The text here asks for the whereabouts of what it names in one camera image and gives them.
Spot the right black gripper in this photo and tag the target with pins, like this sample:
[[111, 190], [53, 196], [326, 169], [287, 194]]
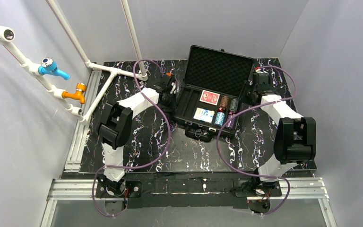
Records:
[[252, 93]]

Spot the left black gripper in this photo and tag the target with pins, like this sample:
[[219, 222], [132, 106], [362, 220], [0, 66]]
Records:
[[171, 95]]

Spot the red backed card deck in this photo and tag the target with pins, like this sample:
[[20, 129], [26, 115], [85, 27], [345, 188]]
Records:
[[209, 97]]

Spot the black poker set case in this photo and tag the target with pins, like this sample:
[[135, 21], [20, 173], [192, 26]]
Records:
[[212, 70]]

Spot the blue white card box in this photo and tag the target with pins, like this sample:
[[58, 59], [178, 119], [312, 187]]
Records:
[[204, 115]]

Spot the purple poker chip stack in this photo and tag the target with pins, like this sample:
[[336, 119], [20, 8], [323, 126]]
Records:
[[230, 121]]

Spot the light blue chip stack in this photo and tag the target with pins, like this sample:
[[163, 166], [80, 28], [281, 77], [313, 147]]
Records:
[[219, 119]]

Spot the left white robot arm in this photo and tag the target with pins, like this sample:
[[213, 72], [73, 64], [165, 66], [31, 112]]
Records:
[[115, 125]]

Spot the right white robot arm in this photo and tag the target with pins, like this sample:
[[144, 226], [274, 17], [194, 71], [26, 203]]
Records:
[[295, 139]]

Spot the orange poker chip stack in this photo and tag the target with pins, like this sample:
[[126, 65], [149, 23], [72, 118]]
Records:
[[224, 102]]

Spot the orange tap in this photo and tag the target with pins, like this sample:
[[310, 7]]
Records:
[[78, 94]]

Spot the blue tap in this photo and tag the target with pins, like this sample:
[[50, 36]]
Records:
[[49, 66]]

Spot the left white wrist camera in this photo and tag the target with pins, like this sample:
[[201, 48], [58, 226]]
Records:
[[174, 86]]

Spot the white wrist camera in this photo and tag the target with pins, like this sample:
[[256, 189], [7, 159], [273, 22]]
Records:
[[258, 70], [174, 86]]

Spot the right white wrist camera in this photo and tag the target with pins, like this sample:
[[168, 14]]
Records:
[[258, 70]]

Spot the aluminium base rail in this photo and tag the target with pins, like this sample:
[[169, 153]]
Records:
[[81, 190]]

